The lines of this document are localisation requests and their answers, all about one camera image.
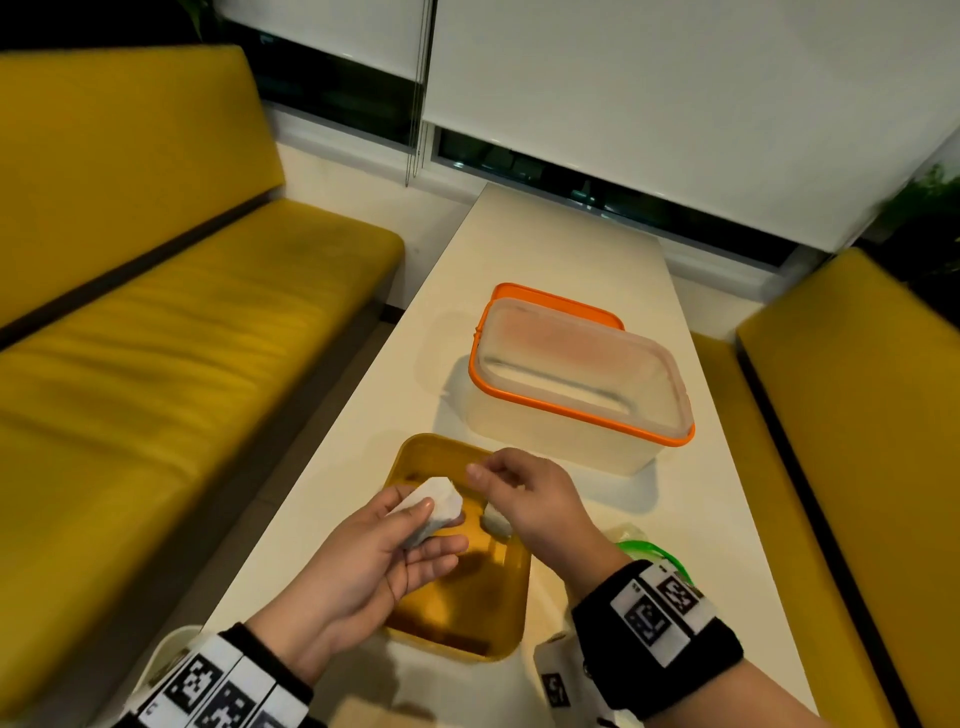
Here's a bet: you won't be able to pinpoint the person's right hand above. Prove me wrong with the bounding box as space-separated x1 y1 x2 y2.
464 448 633 601

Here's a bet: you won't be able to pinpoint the person's left hand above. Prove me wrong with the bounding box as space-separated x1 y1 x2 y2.
277 483 470 645

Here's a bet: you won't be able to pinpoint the clear plastic bag green zip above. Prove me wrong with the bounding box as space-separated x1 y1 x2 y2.
599 521 695 594

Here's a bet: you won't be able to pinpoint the translucent yellow tray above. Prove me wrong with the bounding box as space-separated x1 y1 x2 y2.
382 433 534 663

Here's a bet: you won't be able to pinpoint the person's left forearm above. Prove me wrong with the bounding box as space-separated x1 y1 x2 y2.
245 592 354 688

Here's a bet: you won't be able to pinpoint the person's right forearm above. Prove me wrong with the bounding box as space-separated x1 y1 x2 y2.
644 659 834 728

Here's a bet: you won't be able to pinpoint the clear container orange rim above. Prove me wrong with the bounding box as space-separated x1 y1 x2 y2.
449 297 697 478

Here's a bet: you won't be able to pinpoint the black right wrist marker band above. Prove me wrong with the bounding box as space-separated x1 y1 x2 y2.
571 558 745 721

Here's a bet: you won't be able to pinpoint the black wrist marker band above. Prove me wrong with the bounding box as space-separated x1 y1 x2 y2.
112 622 328 728
571 558 745 721

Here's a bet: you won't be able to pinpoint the black left wrist marker band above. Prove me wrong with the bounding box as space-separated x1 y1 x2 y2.
112 622 328 728

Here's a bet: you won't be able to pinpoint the orange container lid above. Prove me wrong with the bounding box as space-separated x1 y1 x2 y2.
491 282 626 331

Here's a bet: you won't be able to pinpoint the dark window pane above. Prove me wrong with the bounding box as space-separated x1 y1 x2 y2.
434 127 800 270
217 18 423 151

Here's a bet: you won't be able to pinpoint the white roller blind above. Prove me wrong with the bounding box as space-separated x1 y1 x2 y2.
213 0 436 82
421 0 960 254

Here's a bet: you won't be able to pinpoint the green artificial plants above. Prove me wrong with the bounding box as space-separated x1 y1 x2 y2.
862 161 960 331

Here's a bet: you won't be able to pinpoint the blind pull cord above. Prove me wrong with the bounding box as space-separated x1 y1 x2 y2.
404 0 438 187

